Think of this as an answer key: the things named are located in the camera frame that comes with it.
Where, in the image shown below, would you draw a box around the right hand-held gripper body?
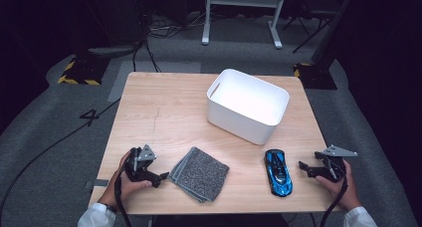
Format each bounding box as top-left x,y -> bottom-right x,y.
314,144 -> 358,183

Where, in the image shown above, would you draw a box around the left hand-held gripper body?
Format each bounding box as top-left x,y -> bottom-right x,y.
124,143 -> 159,183

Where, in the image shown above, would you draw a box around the blue toy car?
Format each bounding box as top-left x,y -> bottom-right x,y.
263,148 -> 294,198

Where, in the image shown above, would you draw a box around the grey cloth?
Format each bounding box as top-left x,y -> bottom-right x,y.
167,145 -> 231,204

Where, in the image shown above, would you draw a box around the person's left hand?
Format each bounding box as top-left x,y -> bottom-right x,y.
99,150 -> 153,210

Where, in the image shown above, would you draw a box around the person's right hand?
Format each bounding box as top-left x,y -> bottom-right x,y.
315,158 -> 362,212

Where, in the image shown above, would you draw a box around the grey tape strip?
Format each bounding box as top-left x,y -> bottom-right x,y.
84,178 -> 110,189

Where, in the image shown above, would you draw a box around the white plastic bin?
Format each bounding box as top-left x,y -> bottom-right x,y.
206,68 -> 291,146

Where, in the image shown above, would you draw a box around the dark stand with round base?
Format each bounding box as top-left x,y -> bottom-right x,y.
74,0 -> 148,60

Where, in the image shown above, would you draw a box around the black folding stand legs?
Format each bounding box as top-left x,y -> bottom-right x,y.
282,7 -> 334,54

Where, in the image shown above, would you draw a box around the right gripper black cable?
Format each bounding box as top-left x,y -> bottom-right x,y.
319,163 -> 349,227

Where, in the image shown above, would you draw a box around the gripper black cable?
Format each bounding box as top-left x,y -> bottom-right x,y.
319,163 -> 349,227
113,147 -> 138,227

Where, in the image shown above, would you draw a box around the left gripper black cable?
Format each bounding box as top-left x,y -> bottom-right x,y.
113,147 -> 138,227

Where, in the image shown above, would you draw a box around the black yellow striped base plate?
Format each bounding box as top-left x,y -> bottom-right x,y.
57,55 -> 111,87
293,62 -> 338,91

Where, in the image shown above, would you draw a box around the long black floor cable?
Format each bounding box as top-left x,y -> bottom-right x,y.
0,98 -> 121,221

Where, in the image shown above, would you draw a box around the bundle of black cables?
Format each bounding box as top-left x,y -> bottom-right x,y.
131,7 -> 213,74

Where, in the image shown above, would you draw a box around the grey metal post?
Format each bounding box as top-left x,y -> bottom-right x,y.
311,0 -> 358,66

